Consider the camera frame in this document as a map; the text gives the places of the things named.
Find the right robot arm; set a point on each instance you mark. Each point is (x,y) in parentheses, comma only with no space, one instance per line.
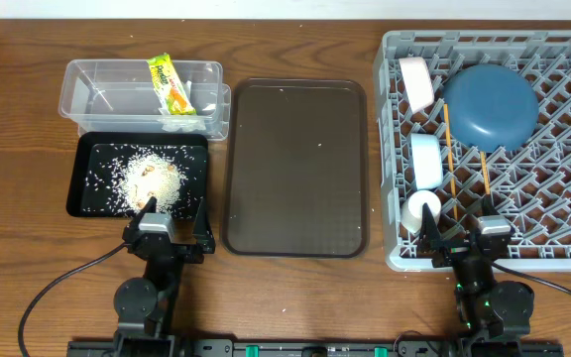
(496,313)

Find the white tissue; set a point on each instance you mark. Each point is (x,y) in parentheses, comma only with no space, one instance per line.
(204,99)

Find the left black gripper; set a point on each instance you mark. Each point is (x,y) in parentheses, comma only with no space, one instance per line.
(170,249)

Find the brown serving tray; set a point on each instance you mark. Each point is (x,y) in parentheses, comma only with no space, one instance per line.
(297,171)

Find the black waste tray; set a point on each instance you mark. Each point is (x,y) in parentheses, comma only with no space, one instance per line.
(89,140)

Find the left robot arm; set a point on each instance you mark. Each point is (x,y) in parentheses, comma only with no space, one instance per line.
(144,305)

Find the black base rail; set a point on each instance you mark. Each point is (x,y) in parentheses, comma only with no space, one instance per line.
(228,348)

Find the wooden chopstick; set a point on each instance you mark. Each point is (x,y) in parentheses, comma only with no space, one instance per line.
(450,161)
(485,173)

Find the grey dishwasher rack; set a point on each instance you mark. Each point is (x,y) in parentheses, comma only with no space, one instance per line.
(530,187)

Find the green yellow snack wrapper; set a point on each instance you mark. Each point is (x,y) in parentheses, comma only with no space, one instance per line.
(168,87)

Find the clear plastic waste bin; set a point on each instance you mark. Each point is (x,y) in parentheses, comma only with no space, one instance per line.
(107,95)

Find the dark blue plate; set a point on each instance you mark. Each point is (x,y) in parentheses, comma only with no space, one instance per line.
(489,107)

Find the pile of rice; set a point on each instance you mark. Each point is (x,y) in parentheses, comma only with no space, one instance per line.
(121,178)

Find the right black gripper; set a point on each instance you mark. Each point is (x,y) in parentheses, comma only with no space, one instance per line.
(431,241)

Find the white cup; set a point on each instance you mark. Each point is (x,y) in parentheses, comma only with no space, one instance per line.
(411,210)

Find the light blue bowl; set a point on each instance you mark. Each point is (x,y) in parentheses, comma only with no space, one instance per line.
(426,161)

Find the pink white bowl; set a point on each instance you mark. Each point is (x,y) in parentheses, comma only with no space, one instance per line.
(417,83)

